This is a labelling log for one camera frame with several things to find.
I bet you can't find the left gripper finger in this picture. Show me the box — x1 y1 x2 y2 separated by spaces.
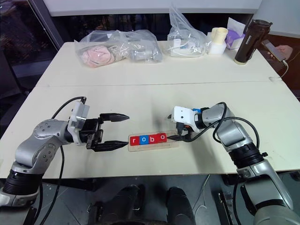
90 140 129 152
99 112 130 123

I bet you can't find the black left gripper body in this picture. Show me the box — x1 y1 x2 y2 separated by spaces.
79 113 105 150

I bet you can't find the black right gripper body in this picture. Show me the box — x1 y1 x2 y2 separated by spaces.
175 121 195 142

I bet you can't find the wooden letter tray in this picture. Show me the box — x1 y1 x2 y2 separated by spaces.
127 132 180 153

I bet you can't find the dark smartphone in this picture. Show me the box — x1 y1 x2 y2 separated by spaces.
261 39 288 62

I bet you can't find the person's right hand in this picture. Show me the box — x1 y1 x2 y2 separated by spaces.
269 44 294 61

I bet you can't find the clear bag with pink cloth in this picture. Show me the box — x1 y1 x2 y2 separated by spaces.
74 30 128 69

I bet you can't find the dark rounded shape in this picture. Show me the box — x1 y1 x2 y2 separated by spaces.
166 187 199 225

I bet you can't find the clear bag with grey parts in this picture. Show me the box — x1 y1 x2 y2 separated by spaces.
110 30 164 64

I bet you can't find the stack of cream cups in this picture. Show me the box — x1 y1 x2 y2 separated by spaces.
207 32 227 56

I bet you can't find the cream plastic cup shape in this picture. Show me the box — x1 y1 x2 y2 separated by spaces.
211 26 229 45

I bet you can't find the purple and white tissue pack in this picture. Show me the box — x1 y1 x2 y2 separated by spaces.
225 16 247 51

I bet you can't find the black drinking bottle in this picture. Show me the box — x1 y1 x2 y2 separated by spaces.
233 19 273 65

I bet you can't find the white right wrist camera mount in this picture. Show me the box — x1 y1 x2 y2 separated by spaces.
171 105 203 132

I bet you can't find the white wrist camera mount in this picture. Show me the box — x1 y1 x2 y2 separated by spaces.
171 105 203 132
68 101 91 146

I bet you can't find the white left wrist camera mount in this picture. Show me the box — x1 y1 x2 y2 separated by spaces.
68 101 91 146

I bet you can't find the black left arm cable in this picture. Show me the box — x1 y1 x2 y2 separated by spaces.
38 96 87 225

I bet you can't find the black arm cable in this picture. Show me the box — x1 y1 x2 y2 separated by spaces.
181 101 269 225
38 96 87 225

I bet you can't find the thin white floor cable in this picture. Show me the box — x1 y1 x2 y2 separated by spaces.
191 174 211 218

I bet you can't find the black table bracket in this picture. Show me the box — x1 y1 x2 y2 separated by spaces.
217 191 235 225
87 202 104 225

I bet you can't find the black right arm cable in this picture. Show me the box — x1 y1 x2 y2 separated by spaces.
181 101 269 225

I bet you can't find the clear bag with white cables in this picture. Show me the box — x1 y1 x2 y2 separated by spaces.
166 3 209 58

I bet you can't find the white charging cable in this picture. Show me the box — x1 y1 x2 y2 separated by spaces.
269 60 289 82

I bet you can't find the grey window frame post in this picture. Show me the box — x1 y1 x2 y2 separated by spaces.
27 0 65 54

